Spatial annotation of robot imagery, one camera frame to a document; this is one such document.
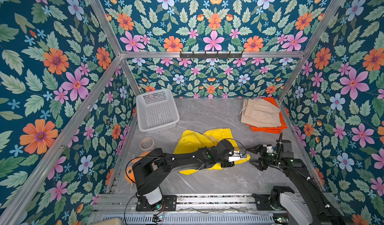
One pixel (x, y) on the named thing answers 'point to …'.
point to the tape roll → (146, 143)
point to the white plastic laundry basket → (156, 111)
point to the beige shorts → (261, 113)
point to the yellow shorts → (188, 140)
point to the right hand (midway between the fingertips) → (247, 153)
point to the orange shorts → (277, 130)
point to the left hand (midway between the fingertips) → (238, 153)
